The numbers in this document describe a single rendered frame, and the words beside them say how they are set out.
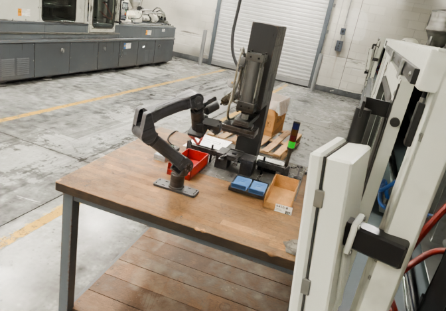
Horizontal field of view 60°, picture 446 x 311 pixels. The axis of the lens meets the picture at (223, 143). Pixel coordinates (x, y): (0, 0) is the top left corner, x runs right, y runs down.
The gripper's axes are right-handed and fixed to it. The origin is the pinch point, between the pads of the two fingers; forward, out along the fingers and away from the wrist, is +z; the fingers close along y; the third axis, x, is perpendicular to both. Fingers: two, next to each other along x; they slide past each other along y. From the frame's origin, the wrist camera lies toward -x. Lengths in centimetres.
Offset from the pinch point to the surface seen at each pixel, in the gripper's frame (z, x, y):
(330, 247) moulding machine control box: -59, -58, -68
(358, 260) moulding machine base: -7, -73, -40
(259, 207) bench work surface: 13.9, -34.4, -16.9
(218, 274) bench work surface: 91, -15, -20
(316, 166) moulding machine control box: -72, -51, -60
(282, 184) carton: 24.8, -40.2, 6.8
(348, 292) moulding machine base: -17, -70, -56
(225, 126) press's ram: 8.4, -6.1, 20.3
